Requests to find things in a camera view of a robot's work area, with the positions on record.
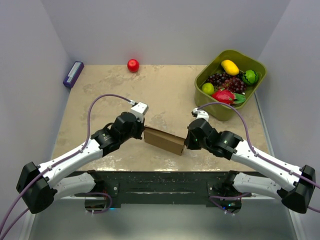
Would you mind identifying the red dragon fruit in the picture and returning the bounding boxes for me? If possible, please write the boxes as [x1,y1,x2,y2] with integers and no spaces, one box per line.
[211,88,246,105]

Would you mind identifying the green lime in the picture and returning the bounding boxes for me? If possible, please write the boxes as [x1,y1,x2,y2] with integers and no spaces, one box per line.
[201,82,215,96]

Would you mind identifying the dark purple grapes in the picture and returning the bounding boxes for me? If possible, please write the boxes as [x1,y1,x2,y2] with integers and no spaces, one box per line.
[205,72,247,94]

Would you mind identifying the purple cable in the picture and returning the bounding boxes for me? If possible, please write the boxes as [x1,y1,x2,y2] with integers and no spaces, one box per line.
[0,93,137,240]
[196,101,320,213]

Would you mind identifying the olive green plastic bin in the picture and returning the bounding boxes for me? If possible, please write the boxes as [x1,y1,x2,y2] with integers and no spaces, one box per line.
[194,50,267,121]

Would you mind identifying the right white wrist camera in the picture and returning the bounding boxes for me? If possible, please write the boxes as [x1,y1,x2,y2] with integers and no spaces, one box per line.
[191,108,210,122]

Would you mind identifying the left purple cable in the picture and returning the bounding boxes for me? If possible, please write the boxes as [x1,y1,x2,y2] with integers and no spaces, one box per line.
[0,93,137,240]

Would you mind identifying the brown cardboard box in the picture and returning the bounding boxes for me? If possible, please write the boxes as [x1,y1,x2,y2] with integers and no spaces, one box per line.
[143,126,185,156]

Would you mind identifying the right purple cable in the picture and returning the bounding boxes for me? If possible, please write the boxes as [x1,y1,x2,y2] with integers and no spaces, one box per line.
[196,101,320,213]

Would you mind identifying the red apple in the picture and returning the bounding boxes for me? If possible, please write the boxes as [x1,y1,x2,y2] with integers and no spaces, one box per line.
[127,59,140,73]

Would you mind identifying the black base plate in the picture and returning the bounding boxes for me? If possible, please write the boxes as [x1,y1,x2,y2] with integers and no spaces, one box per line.
[85,170,243,213]

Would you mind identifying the purple rectangular box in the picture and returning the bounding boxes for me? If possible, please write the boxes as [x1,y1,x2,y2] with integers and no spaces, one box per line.
[62,61,85,89]

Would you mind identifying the yellow mango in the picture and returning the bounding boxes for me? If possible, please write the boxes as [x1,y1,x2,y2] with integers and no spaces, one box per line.
[220,59,240,76]

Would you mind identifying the small green watermelon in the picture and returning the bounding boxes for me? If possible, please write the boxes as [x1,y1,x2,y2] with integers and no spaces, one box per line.
[242,69,259,86]

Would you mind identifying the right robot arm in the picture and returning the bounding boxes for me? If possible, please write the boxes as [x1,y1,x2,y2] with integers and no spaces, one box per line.
[184,118,316,214]

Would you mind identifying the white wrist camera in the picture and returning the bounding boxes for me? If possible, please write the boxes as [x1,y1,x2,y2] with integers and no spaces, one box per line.
[130,102,149,122]
[191,108,210,122]

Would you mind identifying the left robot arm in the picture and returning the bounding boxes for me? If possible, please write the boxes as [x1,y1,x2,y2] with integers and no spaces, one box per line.
[16,110,145,214]

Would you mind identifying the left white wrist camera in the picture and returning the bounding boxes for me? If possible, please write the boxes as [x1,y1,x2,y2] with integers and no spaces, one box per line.
[130,102,149,122]

